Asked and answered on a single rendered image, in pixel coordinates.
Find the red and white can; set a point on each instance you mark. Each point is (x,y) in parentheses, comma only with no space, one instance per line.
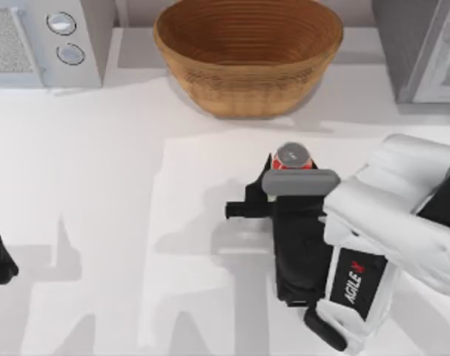
(292,155)

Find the pale grey rounded box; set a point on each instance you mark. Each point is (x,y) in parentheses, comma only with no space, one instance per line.
(300,182)

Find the brown woven basket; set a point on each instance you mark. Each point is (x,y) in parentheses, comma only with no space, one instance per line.
(247,74)

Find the pale microwave oven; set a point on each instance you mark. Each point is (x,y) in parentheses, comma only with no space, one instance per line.
(91,44)

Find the grey microwave knob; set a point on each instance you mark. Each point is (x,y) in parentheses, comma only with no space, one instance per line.
(61,23)
(70,53)

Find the speckled microwave door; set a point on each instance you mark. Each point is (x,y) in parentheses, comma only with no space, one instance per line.
(6,41)

